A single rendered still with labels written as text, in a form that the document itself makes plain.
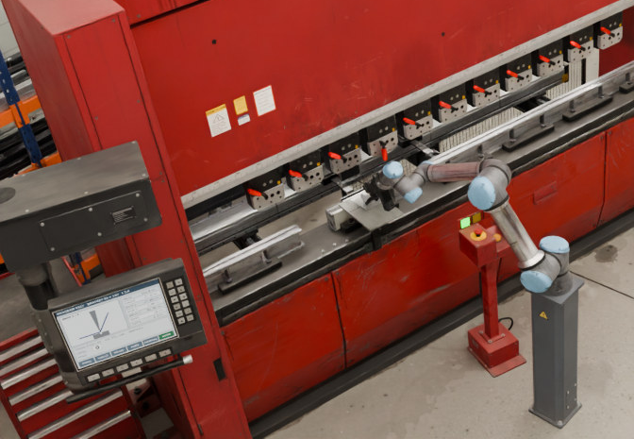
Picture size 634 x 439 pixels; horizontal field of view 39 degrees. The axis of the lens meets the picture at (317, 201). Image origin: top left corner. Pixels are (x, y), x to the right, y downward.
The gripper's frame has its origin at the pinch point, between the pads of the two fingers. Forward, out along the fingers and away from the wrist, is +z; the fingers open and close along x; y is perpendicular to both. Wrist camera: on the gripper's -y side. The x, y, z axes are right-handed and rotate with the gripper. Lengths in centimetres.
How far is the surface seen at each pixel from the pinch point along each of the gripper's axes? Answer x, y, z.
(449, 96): -54, 21, -20
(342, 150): 4.5, 24.3, -14.8
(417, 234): -20.8, -21.1, 18.7
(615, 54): -218, 11, 45
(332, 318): 31, -32, 40
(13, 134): 98, 151, 112
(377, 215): 3.3, -7.1, -4.7
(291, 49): 20, 61, -56
